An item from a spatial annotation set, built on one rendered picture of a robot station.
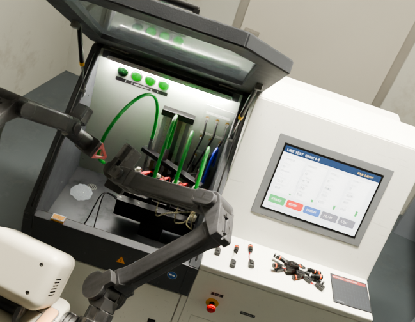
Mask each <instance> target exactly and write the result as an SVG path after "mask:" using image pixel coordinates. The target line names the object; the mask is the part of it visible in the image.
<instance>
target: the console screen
mask: <svg viewBox="0 0 415 322"><path fill-rule="evenodd" d="M393 173H394V171H393V170H391V169H387V168H385V167H381V166H379V165H375V164H372V163H369V162H367V161H364V160H361V159H358V158H355V157H352V156H349V155H346V154H343V153H340V152H337V151H334V150H331V149H328V148H325V147H322V146H319V145H316V144H313V143H311V142H308V141H304V140H302V139H298V138H296V137H292V136H290V135H286V134H283V133H280V135H279V138H278V141H277V143H276V146H275V148H274V151H273V154H272V156H271V158H270V162H269V164H268V166H267V169H266V172H265V174H264V177H263V180H262V182H261V185H260V188H259V189H258V193H257V195H256V197H255V200H254V203H253V205H252V208H251V211H253V212H255V213H259V214H261V215H265V216H267V217H270V218H273V219H276V220H280V221H282V222H286V223H288V224H291V225H294V226H297V227H301V228H303V229H307V230H309V231H313V232H315V233H318V234H322V235H324V236H328V237H330V238H334V239H336V240H339V241H342V242H345V243H349V244H351V245H355V246H359V245H360V243H361V240H362V239H363V236H364V234H365V232H366V230H367V228H368V226H369V224H370V222H371V220H372V217H373V215H374V213H375V211H376V209H377V207H378V205H379V203H380V200H381V199H382V196H383V194H384V192H385V190H386V188H387V186H388V184H389V181H390V179H391V177H392V175H393Z"/></svg>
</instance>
